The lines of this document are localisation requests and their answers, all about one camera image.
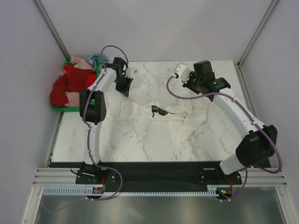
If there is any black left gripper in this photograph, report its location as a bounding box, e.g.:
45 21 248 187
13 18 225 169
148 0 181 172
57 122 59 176
114 75 133 98

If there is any white t shirt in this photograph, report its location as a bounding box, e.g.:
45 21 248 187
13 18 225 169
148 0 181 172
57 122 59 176
120 88 210 146

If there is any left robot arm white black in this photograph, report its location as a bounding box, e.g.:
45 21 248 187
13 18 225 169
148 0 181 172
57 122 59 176
79 57 133 166

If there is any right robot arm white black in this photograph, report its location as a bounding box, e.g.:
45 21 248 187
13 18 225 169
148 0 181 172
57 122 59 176
174 61 278 184

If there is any green plastic basket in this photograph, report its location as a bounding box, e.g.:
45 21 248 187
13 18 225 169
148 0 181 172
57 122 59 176
51 61 101 112

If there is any pink t shirt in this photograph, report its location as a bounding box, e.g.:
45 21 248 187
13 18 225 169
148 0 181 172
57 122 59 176
59 56 97 77

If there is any red t shirt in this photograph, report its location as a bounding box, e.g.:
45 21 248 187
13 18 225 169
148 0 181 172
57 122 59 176
50 64 97 108

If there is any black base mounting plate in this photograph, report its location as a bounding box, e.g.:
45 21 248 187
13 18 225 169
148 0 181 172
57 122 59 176
76 161 242 193

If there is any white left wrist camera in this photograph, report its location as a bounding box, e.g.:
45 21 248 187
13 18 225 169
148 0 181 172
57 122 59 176
125 68 137 78

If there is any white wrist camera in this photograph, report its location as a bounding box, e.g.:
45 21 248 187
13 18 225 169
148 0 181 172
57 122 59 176
173 64 192 83
125 68 137 78

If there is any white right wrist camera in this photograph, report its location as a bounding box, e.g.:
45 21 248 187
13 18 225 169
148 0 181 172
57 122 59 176
173 64 192 83

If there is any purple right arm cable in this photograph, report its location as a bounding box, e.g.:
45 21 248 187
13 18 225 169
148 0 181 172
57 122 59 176
166 76 283 203

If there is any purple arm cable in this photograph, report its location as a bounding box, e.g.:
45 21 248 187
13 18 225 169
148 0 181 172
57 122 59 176
43 45 129 214
166 76 283 203

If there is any right aluminium table rail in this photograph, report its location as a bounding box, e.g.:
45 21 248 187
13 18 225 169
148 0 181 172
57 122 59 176
234 62 257 117

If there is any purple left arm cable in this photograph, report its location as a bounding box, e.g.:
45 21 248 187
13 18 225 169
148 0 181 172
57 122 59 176
43 45 129 214

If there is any left aluminium frame post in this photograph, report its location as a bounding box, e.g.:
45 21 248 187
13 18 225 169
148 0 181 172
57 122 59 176
32 0 71 61

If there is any aluminium frame post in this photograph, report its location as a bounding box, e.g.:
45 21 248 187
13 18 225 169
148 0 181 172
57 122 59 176
236 0 280 69
32 0 71 61

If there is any right aluminium frame post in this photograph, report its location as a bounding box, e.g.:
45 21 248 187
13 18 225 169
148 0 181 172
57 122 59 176
236 0 280 69

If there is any white slotted cable duct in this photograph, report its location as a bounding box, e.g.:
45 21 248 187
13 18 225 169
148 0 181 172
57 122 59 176
43 186 220 197

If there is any aluminium front frame rail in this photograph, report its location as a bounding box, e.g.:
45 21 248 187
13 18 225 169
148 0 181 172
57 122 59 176
34 168 287 187

